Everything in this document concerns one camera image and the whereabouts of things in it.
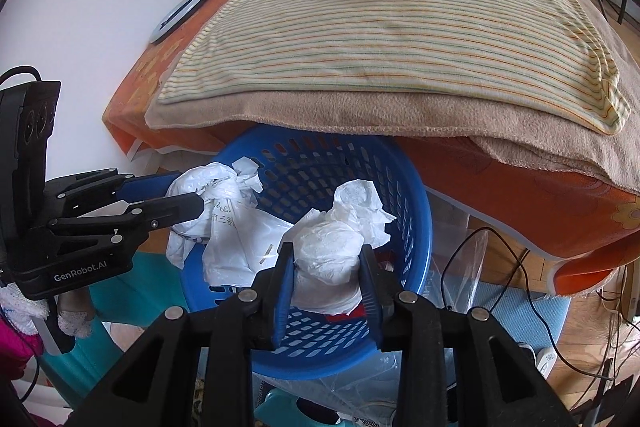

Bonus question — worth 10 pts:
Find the light blue floor mat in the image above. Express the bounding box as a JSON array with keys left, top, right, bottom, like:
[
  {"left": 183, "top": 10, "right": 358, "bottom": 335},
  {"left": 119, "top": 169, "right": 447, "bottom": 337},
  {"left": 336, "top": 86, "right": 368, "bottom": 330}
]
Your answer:
[{"left": 472, "top": 279, "right": 572, "bottom": 360}]

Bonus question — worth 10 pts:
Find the black floor cable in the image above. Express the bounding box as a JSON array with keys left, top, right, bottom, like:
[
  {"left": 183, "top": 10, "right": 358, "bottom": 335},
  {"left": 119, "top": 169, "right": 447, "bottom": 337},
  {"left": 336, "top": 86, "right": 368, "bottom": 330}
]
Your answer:
[{"left": 440, "top": 227, "right": 617, "bottom": 379}]

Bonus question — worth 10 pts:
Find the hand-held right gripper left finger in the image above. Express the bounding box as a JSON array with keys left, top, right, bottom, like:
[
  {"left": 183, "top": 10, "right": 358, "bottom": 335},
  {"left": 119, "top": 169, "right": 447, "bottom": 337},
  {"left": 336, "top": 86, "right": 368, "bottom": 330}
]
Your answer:
[{"left": 70, "top": 242, "right": 301, "bottom": 427}]

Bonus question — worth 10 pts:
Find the teal plastic stool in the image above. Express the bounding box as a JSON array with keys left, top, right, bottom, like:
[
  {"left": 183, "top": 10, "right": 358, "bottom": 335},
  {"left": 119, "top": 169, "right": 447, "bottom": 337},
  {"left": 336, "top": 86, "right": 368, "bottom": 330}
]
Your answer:
[{"left": 39, "top": 251, "right": 168, "bottom": 410}]

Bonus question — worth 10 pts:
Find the beige blanket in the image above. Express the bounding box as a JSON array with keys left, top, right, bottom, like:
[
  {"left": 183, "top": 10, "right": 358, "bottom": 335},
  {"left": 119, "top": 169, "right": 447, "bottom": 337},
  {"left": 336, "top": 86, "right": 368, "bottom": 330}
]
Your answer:
[{"left": 145, "top": 0, "right": 640, "bottom": 196}]

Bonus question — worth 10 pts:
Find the white tissue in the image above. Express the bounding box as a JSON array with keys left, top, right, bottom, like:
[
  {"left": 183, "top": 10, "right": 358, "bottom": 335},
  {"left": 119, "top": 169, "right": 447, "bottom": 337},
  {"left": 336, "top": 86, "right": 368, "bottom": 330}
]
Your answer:
[{"left": 282, "top": 179, "right": 399, "bottom": 316}]

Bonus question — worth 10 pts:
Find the white ring light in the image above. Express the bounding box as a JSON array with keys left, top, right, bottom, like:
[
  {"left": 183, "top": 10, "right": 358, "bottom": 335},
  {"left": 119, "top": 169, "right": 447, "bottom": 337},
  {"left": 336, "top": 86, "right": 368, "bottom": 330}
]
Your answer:
[{"left": 149, "top": 0, "right": 214, "bottom": 46}]

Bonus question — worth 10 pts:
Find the blue plastic basket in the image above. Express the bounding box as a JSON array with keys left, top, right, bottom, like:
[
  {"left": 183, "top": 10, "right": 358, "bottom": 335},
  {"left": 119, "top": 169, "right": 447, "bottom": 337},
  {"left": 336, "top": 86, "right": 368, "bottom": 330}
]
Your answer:
[{"left": 180, "top": 124, "right": 434, "bottom": 381}]

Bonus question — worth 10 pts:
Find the person's left hand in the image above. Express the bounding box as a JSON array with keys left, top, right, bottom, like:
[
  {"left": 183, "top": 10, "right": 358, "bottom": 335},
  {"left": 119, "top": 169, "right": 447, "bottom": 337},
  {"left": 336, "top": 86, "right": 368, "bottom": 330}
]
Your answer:
[{"left": 0, "top": 282, "right": 94, "bottom": 339}]

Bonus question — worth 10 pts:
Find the white plastic bag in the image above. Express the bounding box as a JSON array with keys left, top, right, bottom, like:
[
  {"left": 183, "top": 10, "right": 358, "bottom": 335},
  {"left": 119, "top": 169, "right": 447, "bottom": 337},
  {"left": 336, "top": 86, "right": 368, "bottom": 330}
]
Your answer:
[{"left": 164, "top": 156, "right": 297, "bottom": 289}]

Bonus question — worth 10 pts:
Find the clear plastic bag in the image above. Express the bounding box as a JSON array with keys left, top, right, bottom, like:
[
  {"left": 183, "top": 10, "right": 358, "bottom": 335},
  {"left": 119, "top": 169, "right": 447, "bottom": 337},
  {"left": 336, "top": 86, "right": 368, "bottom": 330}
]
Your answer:
[{"left": 250, "top": 232, "right": 490, "bottom": 427}]

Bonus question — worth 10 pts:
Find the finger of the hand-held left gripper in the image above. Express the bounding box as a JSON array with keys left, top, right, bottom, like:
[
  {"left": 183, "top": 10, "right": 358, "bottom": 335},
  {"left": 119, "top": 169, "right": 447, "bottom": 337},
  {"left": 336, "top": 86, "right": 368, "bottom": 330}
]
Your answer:
[
  {"left": 47, "top": 191, "right": 207, "bottom": 254},
  {"left": 45, "top": 171, "right": 182, "bottom": 210}
]

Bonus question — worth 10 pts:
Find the orange floral bed sheet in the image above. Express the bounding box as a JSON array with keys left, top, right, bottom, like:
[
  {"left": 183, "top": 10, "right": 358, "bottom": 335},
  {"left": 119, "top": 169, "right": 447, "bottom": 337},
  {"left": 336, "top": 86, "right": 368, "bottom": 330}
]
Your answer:
[{"left": 102, "top": 0, "right": 640, "bottom": 299}]

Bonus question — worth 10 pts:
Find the red wrapper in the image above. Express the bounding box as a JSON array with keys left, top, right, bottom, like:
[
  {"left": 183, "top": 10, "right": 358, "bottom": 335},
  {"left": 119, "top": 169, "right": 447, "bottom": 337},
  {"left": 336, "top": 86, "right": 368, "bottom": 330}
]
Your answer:
[{"left": 326, "top": 302, "right": 366, "bottom": 321}]

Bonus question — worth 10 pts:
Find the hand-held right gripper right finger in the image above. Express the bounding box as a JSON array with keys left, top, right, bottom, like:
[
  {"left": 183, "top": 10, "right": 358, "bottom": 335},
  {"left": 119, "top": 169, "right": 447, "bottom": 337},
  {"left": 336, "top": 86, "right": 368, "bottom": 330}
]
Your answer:
[{"left": 356, "top": 244, "right": 567, "bottom": 427}]

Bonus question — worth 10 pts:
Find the person's left forearm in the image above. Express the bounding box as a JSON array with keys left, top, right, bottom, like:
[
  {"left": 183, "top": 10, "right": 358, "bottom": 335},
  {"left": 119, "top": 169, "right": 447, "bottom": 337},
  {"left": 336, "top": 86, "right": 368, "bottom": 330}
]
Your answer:
[{"left": 0, "top": 309, "right": 47, "bottom": 388}]

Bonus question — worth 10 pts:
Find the striped towel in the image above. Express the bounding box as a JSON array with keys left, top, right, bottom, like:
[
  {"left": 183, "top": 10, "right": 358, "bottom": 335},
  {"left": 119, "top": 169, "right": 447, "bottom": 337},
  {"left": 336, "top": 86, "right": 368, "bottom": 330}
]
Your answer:
[{"left": 159, "top": 0, "right": 632, "bottom": 136}]

